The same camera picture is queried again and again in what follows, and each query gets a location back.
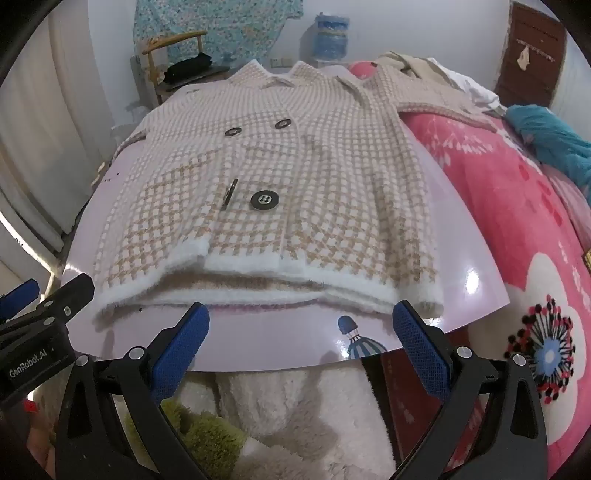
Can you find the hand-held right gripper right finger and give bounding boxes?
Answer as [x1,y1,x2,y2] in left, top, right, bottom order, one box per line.
[392,300,550,480]

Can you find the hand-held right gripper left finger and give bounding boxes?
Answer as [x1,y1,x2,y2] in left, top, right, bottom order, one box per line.
[54,302,211,480]

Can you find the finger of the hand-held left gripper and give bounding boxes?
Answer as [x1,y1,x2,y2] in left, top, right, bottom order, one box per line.
[0,278,41,321]
[28,274,96,326]

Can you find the beige white checked towel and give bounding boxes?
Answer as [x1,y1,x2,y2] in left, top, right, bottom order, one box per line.
[92,60,509,324]

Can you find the beige folded clothes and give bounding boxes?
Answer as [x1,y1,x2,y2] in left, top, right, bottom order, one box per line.
[374,52,444,79]

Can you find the green fluffy cloth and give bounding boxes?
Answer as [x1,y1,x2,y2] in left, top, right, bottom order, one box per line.
[124,399,247,480]

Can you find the white curtain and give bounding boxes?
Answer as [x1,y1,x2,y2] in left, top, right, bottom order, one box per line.
[0,9,121,259]

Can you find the pink floral blanket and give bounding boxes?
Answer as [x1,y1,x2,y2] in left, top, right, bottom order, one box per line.
[346,60,591,480]

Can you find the black bag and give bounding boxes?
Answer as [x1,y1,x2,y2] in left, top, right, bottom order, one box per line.
[165,53,213,84]

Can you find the wooden chair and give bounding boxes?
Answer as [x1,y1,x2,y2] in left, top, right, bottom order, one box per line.
[141,30,232,104]

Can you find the white cloth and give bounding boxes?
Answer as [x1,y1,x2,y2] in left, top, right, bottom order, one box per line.
[425,58,502,109]

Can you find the brown wooden door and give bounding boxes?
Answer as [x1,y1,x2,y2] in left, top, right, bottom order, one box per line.
[493,2,568,109]

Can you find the blue water jug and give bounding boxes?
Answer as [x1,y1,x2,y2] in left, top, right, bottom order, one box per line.
[314,13,351,61]

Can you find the teal floral wall cloth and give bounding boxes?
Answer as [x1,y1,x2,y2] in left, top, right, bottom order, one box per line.
[133,0,303,70]

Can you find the door hook rail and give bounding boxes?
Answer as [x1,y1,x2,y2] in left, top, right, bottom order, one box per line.
[516,39,555,63]

